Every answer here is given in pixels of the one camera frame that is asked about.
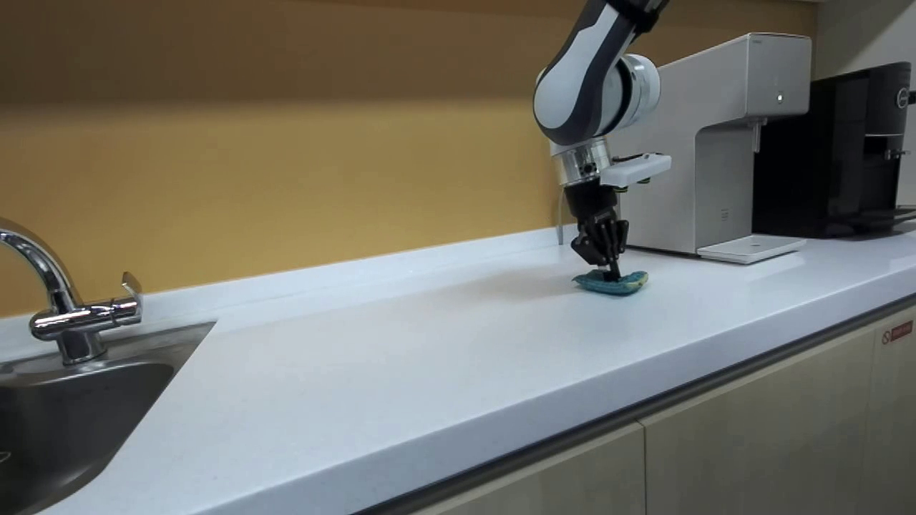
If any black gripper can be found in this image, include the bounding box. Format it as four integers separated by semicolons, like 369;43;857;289
562;180;632;284

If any teal striped sponge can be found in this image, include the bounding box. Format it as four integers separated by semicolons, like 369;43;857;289
571;266;654;302

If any white water dispenser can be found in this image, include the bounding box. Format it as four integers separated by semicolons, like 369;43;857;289
604;33;815;269

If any black coffee machine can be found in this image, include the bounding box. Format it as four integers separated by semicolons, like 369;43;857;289
750;61;916;240

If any beige narrow base cabinet door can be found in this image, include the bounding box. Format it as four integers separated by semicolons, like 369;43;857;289
412;425;647;515

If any beige wide base cabinet door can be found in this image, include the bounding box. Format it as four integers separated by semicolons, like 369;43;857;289
641;302;916;515

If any red white cabinet sticker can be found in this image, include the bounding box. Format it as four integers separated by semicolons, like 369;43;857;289
881;319;916;346

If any chrome sink faucet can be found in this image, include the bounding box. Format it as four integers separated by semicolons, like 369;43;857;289
0;219;147;373

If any stainless steel sink basin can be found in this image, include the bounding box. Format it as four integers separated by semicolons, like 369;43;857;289
0;320;219;515

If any grey dispenser cable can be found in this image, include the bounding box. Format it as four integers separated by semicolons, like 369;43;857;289
552;187;575;249

